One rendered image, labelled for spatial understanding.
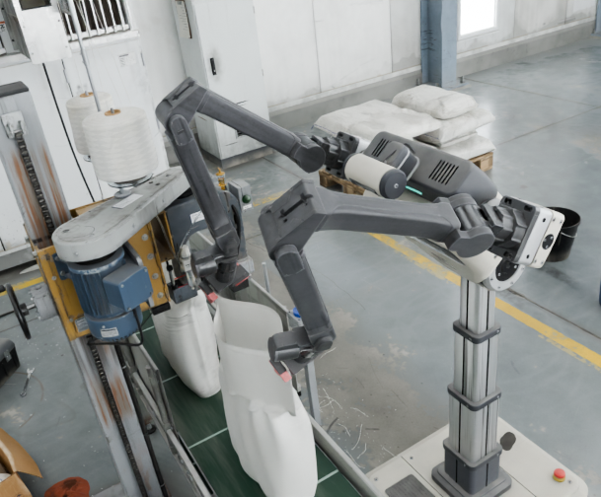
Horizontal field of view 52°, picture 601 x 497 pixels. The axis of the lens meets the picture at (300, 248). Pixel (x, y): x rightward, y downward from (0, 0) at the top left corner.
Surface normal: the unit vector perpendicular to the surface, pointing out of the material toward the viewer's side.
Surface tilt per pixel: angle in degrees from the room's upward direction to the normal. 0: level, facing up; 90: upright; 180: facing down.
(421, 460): 0
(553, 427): 0
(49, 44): 90
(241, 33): 90
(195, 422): 0
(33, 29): 90
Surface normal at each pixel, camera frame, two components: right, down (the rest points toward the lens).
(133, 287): 0.83, 0.19
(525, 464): -0.11, -0.86
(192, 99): 0.45, 0.50
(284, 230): -0.63, -0.29
